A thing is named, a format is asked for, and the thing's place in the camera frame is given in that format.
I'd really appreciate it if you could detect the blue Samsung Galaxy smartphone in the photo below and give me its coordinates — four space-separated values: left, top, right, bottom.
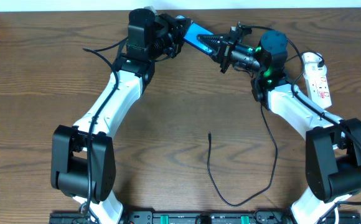
182 22 215 55

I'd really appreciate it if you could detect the black charger cable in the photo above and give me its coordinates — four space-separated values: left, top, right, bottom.
207 54 326 208

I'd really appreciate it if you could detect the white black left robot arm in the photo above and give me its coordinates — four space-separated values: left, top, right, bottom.
49 7 192 223

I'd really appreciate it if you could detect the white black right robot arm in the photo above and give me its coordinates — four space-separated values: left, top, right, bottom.
184 24 361 223

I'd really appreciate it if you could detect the white charger adapter plug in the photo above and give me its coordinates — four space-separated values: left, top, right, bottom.
303 62 327 80

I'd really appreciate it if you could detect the white power strip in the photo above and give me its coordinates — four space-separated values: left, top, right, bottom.
302 52 332 109

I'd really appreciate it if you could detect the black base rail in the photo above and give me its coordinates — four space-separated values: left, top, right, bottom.
48 210 361 224

